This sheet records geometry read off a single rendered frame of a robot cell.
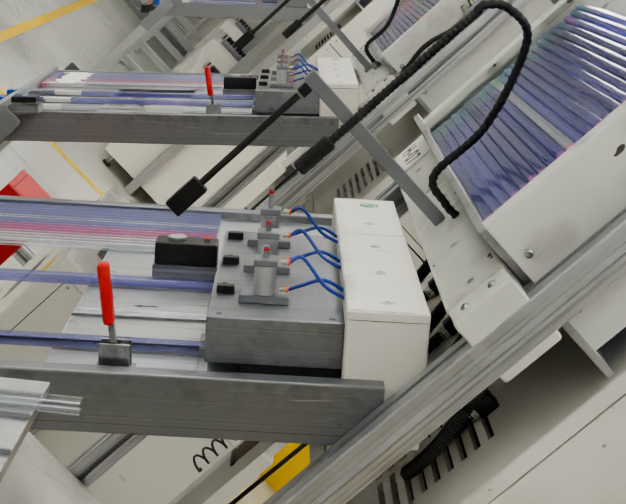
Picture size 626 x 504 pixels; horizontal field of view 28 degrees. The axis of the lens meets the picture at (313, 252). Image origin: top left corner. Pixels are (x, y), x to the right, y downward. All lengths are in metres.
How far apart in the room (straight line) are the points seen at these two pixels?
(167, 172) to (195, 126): 3.36
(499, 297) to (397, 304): 0.13
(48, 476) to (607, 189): 1.09
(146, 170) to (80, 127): 3.30
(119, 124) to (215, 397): 1.48
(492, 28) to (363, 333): 1.44
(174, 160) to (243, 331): 4.75
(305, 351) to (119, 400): 0.18
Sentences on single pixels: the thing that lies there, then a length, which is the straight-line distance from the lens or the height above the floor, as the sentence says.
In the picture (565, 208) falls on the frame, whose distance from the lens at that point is 1.15.
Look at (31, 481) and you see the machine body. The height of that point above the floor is 0.62.
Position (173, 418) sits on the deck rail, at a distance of 1.21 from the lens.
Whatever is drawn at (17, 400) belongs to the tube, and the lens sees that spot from 1.03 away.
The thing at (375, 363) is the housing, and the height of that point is 1.22.
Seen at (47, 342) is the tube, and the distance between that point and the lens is 1.30.
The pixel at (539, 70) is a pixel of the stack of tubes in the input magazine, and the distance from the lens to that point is 1.54.
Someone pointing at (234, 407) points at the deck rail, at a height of 1.10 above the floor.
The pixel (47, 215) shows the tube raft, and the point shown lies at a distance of 1.79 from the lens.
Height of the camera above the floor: 1.45
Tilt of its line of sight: 10 degrees down
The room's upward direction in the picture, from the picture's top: 49 degrees clockwise
